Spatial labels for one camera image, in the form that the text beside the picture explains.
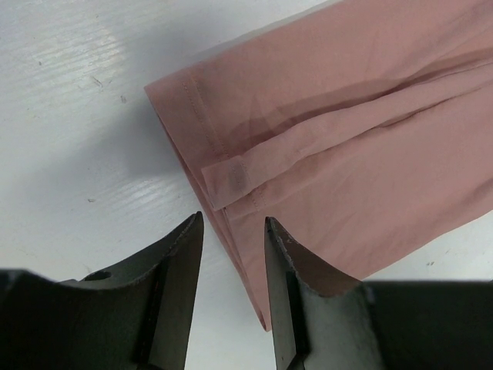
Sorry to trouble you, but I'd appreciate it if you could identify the pink printed t-shirt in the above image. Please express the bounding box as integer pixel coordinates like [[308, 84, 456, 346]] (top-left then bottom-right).
[[146, 1, 492, 329]]

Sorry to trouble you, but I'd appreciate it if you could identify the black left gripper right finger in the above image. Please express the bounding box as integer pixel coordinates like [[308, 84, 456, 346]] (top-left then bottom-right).
[[264, 217, 492, 369]]

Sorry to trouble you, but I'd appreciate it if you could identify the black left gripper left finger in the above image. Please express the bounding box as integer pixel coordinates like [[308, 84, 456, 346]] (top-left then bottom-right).
[[1, 213, 203, 369]]

